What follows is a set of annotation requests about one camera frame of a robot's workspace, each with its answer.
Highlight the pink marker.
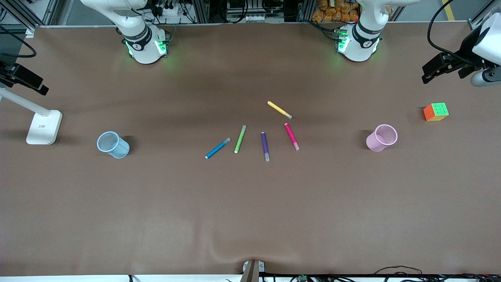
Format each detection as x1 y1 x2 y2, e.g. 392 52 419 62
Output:
284 123 300 151

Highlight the white lamp stand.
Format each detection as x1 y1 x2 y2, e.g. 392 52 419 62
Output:
0 87 63 146

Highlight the green marker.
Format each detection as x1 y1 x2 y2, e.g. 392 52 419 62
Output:
234 125 247 154

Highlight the yellow marker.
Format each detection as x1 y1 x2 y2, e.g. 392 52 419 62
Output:
267 101 293 119

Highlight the blue mesh cup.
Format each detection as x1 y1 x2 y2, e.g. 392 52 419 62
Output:
97 131 130 159

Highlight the pile of orange objects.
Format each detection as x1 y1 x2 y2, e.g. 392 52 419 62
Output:
312 0 360 23

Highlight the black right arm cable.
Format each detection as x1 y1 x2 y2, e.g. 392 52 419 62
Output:
0 25 37 58

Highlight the pink mesh cup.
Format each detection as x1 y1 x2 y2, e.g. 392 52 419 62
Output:
366 124 398 152

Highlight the white power strip with plugs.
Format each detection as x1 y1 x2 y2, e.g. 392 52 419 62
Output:
155 3 185 17

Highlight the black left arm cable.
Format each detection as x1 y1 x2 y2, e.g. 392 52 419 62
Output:
427 0 476 65

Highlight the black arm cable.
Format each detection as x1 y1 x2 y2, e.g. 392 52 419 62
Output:
427 0 476 65
0 25 37 58

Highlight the aluminium frame strut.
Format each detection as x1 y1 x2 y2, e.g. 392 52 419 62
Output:
468 0 501 30
0 0 59 29

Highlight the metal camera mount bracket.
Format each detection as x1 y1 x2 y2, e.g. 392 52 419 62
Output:
240 259 266 282

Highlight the blue marker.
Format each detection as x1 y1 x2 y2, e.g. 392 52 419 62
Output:
205 137 231 159

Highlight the multicolour puzzle cube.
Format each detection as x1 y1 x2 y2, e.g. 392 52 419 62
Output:
423 103 449 122

